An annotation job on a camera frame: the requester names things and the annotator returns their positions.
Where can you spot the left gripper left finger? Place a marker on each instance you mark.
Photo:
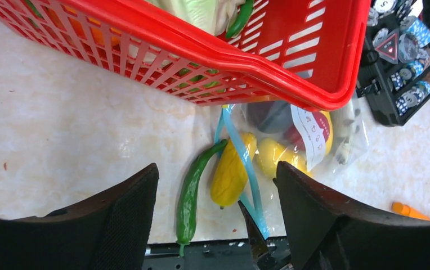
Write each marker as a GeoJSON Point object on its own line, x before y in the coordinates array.
{"type": "Point", "coordinates": [109, 230]}

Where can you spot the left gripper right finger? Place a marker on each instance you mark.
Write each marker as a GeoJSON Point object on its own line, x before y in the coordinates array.
{"type": "Point", "coordinates": [329, 230]}

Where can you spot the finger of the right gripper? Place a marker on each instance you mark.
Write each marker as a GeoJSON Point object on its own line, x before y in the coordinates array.
{"type": "Point", "coordinates": [256, 238]}

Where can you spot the green chili pepper toy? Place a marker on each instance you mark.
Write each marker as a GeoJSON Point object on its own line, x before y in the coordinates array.
{"type": "Point", "coordinates": [188, 198]}

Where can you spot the yellow corn toy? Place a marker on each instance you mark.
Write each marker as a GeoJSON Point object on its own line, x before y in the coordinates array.
{"type": "Point", "coordinates": [229, 179]}

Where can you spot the yellow bell pepper toy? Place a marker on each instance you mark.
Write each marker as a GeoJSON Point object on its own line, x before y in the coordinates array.
{"type": "Point", "coordinates": [270, 152]}

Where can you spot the clear zip top bag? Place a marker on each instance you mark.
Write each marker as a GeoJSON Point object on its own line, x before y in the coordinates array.
{"type": "Point", "coordinates": [349, 143]}

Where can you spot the purple eggplant toy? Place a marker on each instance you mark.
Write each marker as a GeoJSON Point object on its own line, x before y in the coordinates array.
{"type": "Point", "coordinates": [270, 117]}

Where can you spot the red pomegranate toy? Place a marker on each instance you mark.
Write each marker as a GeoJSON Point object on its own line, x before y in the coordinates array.
{"type": "Point", "coordinates": [311, 129]}

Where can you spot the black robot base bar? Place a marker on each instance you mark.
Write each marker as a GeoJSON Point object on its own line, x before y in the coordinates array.
{"type": "Point", "coordinates": [246, 253]}

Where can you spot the orange toy carrot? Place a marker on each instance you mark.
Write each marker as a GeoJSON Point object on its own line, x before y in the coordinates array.
{"type": "Point", "coordinates": [405, 210]}

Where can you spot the red plastic basket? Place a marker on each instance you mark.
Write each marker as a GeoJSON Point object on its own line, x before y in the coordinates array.
{"type": "Point", "coordinates": [306, 53]}

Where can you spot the black poker chip case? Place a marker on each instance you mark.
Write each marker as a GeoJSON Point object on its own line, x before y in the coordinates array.
{"type": "Point", "coordinates": [394, 74]}

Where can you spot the pale cabbage toy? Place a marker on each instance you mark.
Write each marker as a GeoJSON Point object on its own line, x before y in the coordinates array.
{"type": "Point", "coordinates": [212, 16]}

